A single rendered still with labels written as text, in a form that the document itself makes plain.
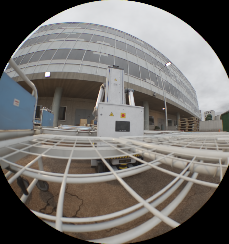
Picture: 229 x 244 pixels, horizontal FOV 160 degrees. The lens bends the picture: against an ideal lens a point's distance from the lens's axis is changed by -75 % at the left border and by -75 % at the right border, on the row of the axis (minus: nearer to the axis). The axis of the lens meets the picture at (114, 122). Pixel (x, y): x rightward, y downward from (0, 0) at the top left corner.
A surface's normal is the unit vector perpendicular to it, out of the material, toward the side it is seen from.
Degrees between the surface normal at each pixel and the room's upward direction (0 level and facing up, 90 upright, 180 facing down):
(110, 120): 90
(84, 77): 90
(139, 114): 90
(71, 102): 90
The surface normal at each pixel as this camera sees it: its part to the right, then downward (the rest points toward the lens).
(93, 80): 0.37, -0.07
